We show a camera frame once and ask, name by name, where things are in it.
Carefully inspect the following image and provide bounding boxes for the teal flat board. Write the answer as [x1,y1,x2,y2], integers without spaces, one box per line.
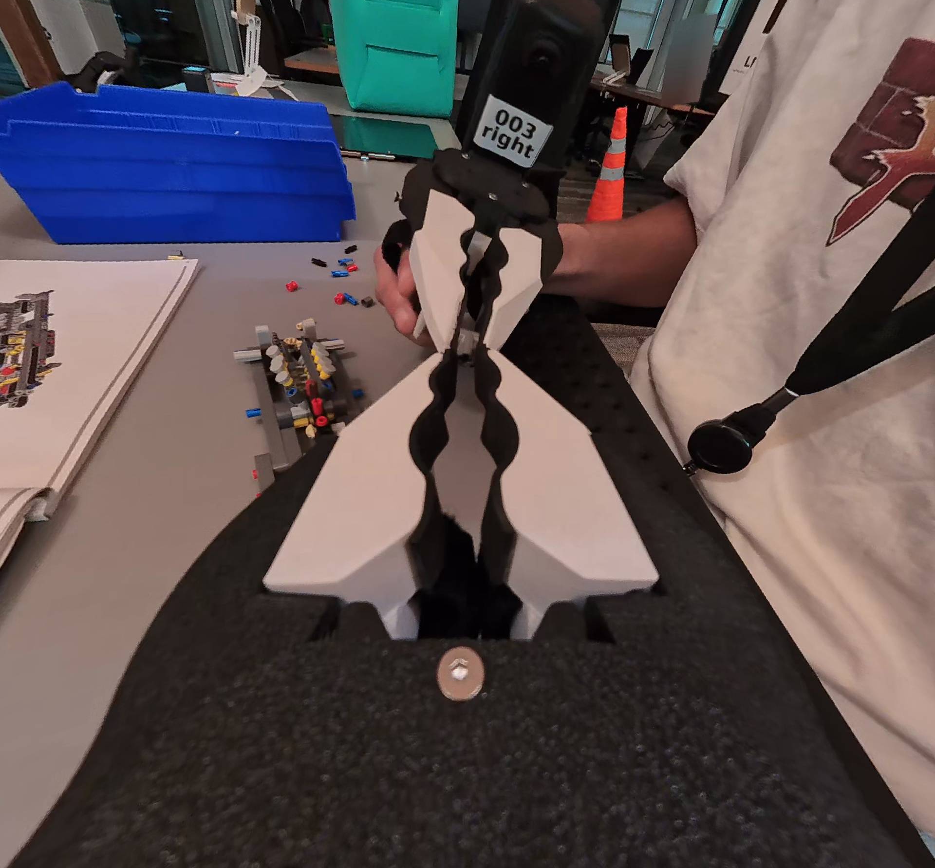
[337,112,468,162]

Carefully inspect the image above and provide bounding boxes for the multicoloured lego chassis assembly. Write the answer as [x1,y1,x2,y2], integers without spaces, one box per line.
[234,316,370,496]

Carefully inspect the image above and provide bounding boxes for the lego instruction booklet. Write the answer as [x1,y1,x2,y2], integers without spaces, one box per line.
[0,258,200,569]

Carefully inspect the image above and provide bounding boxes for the black strap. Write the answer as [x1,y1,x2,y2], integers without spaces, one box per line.
[792,185,935,390]
[792,294,935,397]

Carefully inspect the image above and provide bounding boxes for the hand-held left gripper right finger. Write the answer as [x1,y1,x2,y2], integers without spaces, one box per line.
[476,346,661,640]

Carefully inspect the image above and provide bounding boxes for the black badge reel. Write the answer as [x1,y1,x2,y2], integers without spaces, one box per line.
[683,386,797,478]

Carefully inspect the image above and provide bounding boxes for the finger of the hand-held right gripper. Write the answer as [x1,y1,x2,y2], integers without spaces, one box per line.
[409,187,473,353]
[473,227,545,352]

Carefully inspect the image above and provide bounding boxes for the orange traffic cone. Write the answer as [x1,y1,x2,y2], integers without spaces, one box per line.
[586,106,631,224]

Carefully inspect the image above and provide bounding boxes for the person's right hand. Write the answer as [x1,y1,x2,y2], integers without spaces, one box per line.
[374,247,439,350]

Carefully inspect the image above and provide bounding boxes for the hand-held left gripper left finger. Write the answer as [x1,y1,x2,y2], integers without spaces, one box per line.
[262,349,457,640]

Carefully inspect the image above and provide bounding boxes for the scattered small lego pins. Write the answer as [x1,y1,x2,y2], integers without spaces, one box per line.
[285,243,377,310]

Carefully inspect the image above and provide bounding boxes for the blue flat object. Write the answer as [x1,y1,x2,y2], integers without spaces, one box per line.
[0,81,357,245]

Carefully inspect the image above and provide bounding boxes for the teal felt bag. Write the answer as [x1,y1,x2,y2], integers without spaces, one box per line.
[327,0,460,120]

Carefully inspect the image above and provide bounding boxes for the black perforated panel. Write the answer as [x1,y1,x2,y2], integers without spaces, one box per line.
[504,294,720,533]

